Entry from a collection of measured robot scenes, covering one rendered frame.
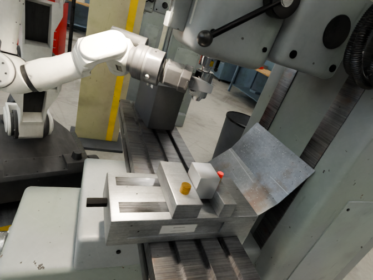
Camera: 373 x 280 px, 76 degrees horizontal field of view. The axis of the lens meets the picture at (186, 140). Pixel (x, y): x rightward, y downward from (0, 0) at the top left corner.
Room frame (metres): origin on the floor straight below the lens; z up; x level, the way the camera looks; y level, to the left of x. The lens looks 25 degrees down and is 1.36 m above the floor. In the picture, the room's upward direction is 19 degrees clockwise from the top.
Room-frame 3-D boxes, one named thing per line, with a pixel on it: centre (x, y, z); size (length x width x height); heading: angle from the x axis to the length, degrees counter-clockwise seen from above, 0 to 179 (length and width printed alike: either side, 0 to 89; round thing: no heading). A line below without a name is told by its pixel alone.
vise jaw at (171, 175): (0.45, -0.02, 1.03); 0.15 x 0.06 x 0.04; 28
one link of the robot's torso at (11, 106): (1.05, 0.81, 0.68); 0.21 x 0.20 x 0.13; 44
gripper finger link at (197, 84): (0.60, 0.01, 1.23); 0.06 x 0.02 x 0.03; 94
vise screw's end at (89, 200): (0.37, 0.13, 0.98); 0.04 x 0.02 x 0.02; 118
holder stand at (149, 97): (1.00, 0.18, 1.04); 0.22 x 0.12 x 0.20; 33
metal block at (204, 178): (0.48, -0.07, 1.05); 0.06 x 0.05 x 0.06; 28
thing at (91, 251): (0.63, 0.01, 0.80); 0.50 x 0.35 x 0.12; 116
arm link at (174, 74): (0.63, 0.10, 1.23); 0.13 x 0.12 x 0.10; 4
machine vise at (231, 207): (0.46, -0.04, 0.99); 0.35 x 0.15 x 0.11; 118
